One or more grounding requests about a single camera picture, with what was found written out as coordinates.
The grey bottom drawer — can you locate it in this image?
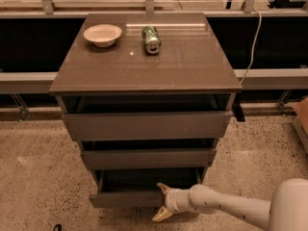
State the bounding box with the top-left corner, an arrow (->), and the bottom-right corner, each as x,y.
90,167 -> 206,208

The grey metal railing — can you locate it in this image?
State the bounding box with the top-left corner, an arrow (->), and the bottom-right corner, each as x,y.
0,0 -> 308,94

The white ceramic bowl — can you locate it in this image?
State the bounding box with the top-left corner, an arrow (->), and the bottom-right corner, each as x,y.
84,24 -> 122,47

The green soda can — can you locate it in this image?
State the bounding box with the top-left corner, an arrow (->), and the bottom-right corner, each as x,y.
141,26 -> 162,55

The grey drawer cabinet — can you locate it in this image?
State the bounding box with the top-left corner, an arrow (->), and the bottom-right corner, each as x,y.
48,12 -> 244,185

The small black floor object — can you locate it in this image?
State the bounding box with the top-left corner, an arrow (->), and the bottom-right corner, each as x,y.
53,224 -> 62,231

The grey top drawer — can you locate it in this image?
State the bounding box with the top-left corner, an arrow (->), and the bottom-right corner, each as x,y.
56,92 -> 234,141

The cardboard box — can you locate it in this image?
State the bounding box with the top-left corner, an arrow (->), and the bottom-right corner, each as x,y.
293,98 -> 308,154

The grey middle drawer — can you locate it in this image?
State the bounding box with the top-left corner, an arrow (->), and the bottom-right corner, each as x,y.
81,139 -> 217,170

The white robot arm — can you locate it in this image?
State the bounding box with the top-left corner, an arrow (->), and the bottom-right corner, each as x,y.
153,178 -> 308,231

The white cable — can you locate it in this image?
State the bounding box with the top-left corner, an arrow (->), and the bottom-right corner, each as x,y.
240,8 -> 263,85

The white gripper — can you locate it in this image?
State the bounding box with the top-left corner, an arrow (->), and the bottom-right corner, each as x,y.
152,183 -> 192,222

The grey drawer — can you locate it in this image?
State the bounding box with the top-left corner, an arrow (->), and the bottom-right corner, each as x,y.
56,92 -> 234,141
81,139 -> 217,170
90,167 -> 206,208

